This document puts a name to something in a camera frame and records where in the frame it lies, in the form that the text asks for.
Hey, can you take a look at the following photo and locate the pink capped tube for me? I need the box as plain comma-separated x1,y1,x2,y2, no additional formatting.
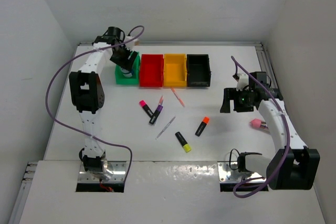
250,119,269,132

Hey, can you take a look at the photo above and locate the metal base plate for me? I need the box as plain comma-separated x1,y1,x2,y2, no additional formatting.
217,161,266,184
77,161,127,184

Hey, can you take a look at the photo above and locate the green plastic bin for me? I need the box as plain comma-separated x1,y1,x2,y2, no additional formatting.
114,51,141,86

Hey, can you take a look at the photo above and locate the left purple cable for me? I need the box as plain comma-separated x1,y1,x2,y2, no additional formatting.
45,25,145,183

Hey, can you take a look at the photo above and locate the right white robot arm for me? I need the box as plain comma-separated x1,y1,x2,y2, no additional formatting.
220,71,320,190

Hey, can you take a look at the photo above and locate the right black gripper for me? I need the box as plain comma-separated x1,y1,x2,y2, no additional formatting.
220,88,254,113

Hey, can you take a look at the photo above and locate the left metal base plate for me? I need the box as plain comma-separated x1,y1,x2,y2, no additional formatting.
77,161,127,184

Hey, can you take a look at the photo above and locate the purple cap black highlighter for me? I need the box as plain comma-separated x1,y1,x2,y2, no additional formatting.
149,105,163,125

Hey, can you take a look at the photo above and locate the black plastic bin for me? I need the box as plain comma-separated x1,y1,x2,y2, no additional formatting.
186,54,211,88

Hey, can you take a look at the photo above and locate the yellow plastic bin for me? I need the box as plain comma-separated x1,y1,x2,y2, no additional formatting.
163,54,187,88

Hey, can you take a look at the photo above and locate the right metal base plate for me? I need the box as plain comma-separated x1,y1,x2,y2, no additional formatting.
217,161,266,184

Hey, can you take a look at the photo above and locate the orange cap black highlighter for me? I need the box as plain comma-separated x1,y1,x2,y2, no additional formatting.
195,117,209,137

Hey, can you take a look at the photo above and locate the red pen under highlighter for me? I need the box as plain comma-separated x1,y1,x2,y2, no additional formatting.
159,96,164,105

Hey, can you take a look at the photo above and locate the clear grey pen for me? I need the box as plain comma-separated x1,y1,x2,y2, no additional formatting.
155,116,176,140

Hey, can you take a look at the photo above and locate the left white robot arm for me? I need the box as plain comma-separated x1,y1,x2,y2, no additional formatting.
69,27,138,182

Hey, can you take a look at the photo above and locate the orange pen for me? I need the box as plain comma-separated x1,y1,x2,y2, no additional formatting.
171,88,185,108

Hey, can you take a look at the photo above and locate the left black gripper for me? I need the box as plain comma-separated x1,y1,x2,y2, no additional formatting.
110,42,137,71

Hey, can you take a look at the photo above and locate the red plastic bin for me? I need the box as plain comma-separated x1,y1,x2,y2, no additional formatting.
139,54,164,88

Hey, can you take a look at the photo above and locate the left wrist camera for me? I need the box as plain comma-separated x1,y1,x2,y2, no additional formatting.
124,36,139,51

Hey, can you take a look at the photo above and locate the pink cap black highlighter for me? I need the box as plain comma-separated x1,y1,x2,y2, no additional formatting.
139,100,153,118

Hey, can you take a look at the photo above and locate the yellow cap black highlighter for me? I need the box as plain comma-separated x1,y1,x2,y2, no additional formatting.
175,132,192,153

